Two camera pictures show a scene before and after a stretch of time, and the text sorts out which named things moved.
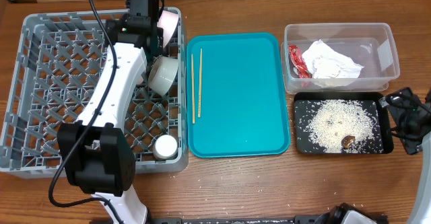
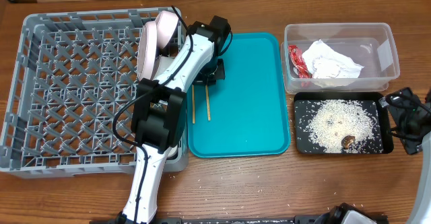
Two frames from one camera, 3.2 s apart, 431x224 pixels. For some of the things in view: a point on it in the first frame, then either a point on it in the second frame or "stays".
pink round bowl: [168, 21] stays
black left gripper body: [159, 33] → [212, 72]
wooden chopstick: [200, 86] → [208, 102]
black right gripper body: [399, 107] stays
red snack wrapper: [298, 62] stays
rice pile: [341, 126] stays
